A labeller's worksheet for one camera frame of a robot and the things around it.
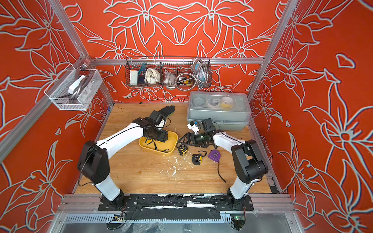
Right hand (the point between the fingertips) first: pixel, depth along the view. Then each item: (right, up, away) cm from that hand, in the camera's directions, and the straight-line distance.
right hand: (181, 142), depth 83 cm
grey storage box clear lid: (+31, +19, +9) cm, 37 cm away
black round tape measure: (+9, -10, +2) cm, 14 cm away
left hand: (-11, +3, +5) cm, 13 cm away
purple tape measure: (+21, -9, +5) cm, 23 cm away
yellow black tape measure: (+1, -6, +7) cm, 9 cm away
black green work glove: (-12, +20, +30) cm, 38 cm away
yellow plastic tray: (-9, -5, +9) cm, 14 cm away
